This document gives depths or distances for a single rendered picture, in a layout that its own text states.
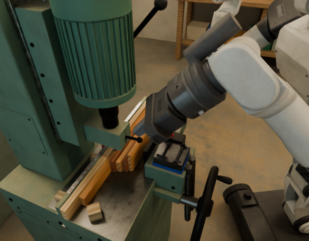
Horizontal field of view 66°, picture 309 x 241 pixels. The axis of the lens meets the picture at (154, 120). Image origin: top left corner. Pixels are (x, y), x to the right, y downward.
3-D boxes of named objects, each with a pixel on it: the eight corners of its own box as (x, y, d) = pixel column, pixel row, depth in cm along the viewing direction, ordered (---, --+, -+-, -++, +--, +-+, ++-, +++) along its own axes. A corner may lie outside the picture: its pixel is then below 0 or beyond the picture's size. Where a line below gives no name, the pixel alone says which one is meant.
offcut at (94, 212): (101, 209, 72) (98, 201, 70) (102, 218, 70) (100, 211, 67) (88, 213, 71) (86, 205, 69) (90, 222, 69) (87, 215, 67)
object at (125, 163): (127, 172, 83) (126, 162, 79) (122, 170, 83) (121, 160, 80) (149, 137, 96) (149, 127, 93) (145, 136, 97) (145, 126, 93)
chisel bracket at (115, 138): (121, 154, 78) (119, 136, 72) (85, 142, 82) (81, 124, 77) (132, 139, 83) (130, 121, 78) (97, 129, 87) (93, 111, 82)
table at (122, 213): (154, 270, 65) (154, 262, 61) (63, 227, 74) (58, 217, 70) (206, 131, 108) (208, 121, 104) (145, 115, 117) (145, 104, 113)
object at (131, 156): (132, 171, 83) (131, 156, 78) (128, 170, 84) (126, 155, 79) (156, 133, 98) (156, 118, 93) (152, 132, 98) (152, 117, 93)
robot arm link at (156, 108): (172, 153, 48) (221, 125, 42) (135, 132, 44) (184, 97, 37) (171, 110, 57) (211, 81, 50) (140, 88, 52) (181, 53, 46)
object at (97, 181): (86, 206, 73) (84, 199, 70) (81, 204, 74) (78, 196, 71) (161, 99, 117) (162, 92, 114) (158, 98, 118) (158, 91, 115)
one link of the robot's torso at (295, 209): (301, 200, 149) (315, 151, 118) (322, 232, 134) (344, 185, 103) (276, 206, 150) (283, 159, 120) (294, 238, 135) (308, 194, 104)
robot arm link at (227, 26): (219, 96, 49) (271, 62, 43) (207, 115, 40) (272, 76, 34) (186, 52, 48) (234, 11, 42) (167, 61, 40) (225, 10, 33)
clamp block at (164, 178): (181, 195, 79) (183, 179, 73) (144, 182, 83) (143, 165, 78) (193, 163, 90) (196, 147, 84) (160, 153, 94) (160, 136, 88)
